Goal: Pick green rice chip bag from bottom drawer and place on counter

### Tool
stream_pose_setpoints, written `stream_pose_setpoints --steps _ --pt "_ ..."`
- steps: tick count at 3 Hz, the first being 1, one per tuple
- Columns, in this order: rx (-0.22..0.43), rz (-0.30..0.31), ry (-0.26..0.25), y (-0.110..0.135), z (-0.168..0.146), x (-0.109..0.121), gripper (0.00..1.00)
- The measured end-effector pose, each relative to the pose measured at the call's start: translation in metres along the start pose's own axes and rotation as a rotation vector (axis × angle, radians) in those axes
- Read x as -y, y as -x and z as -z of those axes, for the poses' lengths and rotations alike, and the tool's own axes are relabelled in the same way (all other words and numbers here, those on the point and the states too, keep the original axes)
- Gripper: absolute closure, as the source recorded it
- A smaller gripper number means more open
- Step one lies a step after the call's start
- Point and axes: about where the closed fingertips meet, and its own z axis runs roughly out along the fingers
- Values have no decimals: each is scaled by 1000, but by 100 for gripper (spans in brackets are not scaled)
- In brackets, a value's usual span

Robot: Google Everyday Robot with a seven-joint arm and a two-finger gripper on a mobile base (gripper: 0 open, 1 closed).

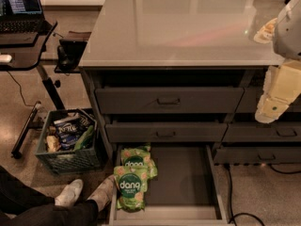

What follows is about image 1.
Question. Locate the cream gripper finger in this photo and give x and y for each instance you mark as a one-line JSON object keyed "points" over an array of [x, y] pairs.
{"points": [[265, 34]]}

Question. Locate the open laptop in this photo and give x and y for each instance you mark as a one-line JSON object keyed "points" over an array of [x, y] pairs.
{"points": [[20, 16]]}

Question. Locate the middle right grey drawer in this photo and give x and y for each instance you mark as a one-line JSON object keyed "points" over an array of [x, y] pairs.
{"points": [[258, 132]]}

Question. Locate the top left grey drawer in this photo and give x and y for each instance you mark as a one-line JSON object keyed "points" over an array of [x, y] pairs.
{"points": [[168, 100]]}

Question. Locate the white object on desk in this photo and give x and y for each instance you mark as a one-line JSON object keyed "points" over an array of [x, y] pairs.
{"points": [[5, 58]]}

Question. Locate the black chair seat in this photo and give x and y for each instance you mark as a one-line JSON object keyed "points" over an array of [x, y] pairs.
{"points": [[70, 50]]}

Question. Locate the blue snack bag in crate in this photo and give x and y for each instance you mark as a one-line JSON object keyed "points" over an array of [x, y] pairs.
{"points": [[68, 131]]}

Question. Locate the open bottom drawer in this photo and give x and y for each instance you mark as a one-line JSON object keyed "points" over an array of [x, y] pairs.
{"points": [[184, 193]]}

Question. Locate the right patterned socked foot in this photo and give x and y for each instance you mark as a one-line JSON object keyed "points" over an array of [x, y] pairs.
{"points": [[103, 194]]}

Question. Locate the left white socked foot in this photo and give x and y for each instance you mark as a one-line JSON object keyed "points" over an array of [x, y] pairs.
{"points": [[70, 194]]}

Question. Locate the top right grey drawer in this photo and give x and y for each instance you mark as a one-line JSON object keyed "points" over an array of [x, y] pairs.
{"points": [[251, 97]]}

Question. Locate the grey drawer cabinet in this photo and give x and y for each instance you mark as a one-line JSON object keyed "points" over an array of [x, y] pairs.
{"points": [[180, 43]]}

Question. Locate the green bag in crate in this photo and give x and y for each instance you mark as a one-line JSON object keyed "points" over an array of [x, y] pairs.
{"points": [[85, 139]]}

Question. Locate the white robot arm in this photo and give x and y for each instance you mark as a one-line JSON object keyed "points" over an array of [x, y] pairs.
{"points": [[282, 84]]}

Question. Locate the black trousered legs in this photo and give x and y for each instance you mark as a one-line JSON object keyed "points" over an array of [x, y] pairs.
{"points": [[21, 205]]}

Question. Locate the green dang chip bag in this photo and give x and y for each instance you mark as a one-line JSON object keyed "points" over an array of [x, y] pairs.
{"points": [[139, 156], [132, 183]]}

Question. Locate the middle left grey drawer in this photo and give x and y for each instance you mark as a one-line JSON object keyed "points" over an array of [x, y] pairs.
{"points": [[165, 131]]}

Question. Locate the green plastic crate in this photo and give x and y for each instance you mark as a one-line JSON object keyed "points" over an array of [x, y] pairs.
{"points": [[58, 161]]}

